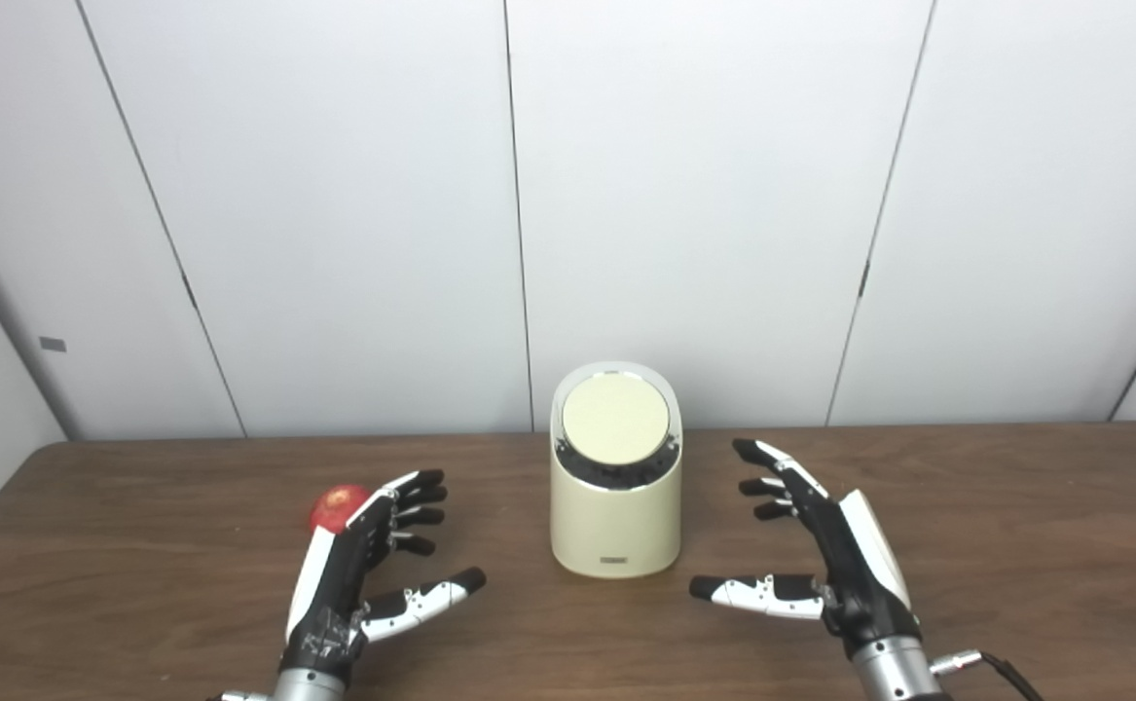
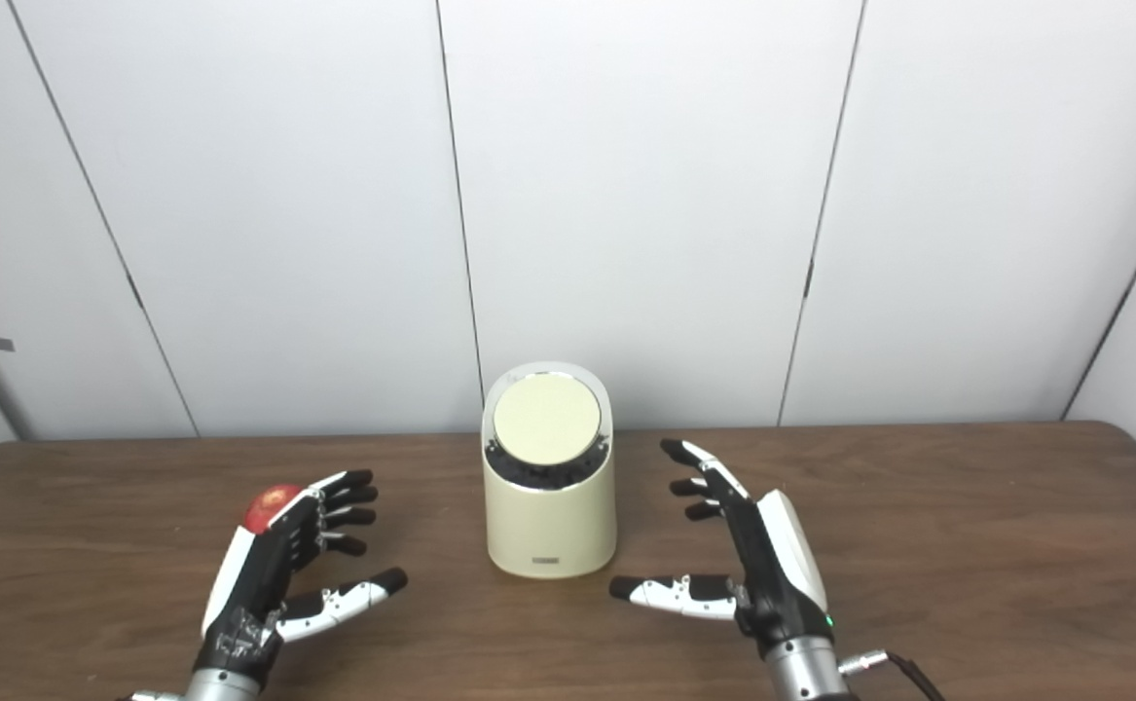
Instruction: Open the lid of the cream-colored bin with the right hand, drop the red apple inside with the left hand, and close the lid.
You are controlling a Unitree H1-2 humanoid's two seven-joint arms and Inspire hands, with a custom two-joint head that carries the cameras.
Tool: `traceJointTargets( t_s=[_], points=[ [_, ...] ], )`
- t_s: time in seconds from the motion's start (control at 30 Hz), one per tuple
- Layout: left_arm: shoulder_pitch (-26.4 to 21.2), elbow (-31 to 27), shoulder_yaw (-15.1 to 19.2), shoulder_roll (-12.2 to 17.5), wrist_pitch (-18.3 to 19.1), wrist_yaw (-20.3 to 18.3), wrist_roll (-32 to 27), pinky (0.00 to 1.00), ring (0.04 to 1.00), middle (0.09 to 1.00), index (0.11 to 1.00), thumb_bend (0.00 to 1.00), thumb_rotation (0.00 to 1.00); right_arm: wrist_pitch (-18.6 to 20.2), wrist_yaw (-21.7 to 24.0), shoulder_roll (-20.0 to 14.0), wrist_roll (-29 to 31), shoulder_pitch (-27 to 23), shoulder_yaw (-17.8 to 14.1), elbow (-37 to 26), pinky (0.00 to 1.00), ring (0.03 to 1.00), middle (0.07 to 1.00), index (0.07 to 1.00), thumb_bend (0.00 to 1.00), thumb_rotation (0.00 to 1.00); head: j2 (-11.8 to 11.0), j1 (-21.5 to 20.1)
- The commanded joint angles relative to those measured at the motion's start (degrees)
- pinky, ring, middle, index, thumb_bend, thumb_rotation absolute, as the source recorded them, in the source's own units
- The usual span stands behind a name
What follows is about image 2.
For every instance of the cream round bin lid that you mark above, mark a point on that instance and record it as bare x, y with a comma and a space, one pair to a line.
546, 419

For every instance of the red apple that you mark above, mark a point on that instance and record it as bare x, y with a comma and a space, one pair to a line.
266, 506

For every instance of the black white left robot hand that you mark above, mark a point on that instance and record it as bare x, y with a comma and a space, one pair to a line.
256, 574

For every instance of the cream-colored round bin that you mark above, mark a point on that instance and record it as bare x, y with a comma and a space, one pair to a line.
548, 526

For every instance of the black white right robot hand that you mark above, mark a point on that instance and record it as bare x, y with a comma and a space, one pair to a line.
772, 574

